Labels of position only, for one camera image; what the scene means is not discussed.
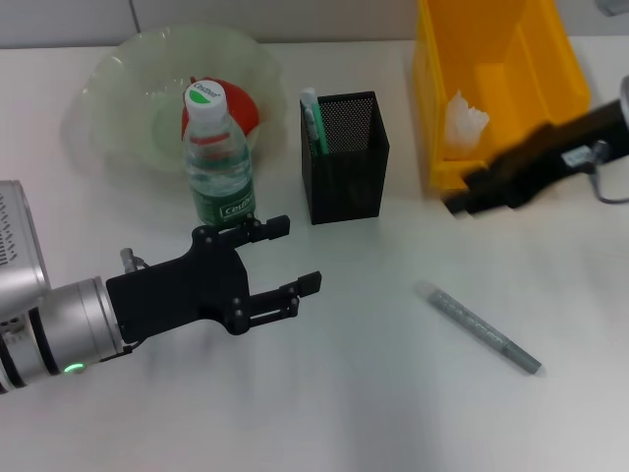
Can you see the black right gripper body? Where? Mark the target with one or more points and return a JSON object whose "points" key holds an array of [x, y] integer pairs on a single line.
{"points": [[540, 157]]}

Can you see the clear water bottle green label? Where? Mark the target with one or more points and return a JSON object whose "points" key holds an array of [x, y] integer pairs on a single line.
{"points": [[221, 196]]}

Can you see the red-orange fruit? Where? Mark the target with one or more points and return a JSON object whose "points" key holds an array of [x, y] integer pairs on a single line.
{"points": [[243, 105]]}

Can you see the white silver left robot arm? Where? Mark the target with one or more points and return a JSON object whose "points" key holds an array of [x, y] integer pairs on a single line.
{"points": [[69, 324]]}

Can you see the mint green utility knife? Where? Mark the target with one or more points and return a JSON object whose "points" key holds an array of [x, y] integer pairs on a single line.
{"points": [[319, 128]]}

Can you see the grey marker pen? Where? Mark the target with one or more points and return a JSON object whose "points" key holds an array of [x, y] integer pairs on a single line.
{"points": [[476, 324]]}

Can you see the yellow plastic storage bin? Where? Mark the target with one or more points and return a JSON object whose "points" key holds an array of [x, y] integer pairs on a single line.
{"points": [[540, 74]]}

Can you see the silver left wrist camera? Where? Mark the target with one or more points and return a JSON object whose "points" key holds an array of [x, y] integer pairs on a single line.
{"points": [[19, 246]]}

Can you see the black mesh pen holder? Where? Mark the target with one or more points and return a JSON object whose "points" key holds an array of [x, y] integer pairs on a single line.
{"points": [[344, 192]]}

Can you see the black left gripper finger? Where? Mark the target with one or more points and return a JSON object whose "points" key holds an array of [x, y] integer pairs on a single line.
{"points": [[309, 282], [277, 227]]}

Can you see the white paper ball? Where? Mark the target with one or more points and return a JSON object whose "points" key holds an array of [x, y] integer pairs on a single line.
{"points": [[464, 128]]}

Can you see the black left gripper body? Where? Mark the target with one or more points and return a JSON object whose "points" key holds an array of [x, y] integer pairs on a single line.
{"points": [[177, 295]]}

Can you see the pale green glass fruit plate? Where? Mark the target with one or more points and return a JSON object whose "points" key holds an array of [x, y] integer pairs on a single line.
{"points": [[123, 98]]}

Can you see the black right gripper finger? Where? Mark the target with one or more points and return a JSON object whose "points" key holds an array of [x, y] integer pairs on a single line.
{"points": [[479, 179], [472, 202]]}

